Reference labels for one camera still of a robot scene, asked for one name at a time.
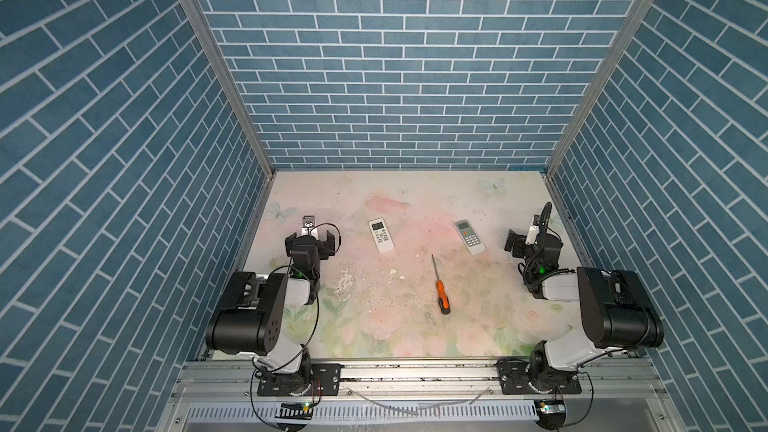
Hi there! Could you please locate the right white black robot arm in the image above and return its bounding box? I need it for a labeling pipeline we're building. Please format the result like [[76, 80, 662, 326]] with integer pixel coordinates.
[[504, 230, 664, 392]]

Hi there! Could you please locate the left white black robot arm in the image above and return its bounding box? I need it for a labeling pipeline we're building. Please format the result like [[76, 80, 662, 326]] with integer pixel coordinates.
[[205, 228, 341, 382]]

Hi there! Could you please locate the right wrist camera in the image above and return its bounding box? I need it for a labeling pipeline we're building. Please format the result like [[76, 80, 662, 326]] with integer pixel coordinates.
[[525, 223, 539, 245]]

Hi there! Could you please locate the white perforated cable duct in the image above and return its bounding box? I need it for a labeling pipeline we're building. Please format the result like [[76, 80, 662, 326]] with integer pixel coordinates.
[[186, 400, 538, 426]]

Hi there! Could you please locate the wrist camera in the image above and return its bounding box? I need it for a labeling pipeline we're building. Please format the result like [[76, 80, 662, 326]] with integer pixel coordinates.
[[301, 215, 315, 235], [525, 223, 539, 245]]

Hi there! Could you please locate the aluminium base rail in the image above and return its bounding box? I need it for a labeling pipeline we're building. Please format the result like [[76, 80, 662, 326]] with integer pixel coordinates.
[[159, 358, 683, 431]]

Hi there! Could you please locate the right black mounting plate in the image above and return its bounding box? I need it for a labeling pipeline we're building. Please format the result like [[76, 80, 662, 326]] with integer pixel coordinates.
[[495, 358, 582, 395]]

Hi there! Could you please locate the black mounting plate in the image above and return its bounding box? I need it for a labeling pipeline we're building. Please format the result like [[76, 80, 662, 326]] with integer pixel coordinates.
[[254, 362, 342, 397], [495, 358, 582, 395]]

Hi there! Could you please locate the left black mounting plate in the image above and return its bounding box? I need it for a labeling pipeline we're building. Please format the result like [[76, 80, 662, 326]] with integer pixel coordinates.
[[254, 362, 342, 397]]

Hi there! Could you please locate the white remote control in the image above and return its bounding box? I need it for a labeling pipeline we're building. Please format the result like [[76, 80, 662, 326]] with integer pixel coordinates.
[[454, 220, 486, 255], [368, 218, 394, 254]]

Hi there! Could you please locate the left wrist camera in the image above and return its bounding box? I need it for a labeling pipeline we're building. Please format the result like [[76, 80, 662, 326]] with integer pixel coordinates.
[[301, 215, 315, 235]]

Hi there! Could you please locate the orange handled screwdriver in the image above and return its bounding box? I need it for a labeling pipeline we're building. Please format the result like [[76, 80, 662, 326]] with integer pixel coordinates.
[[431, 255, 451, 315]]

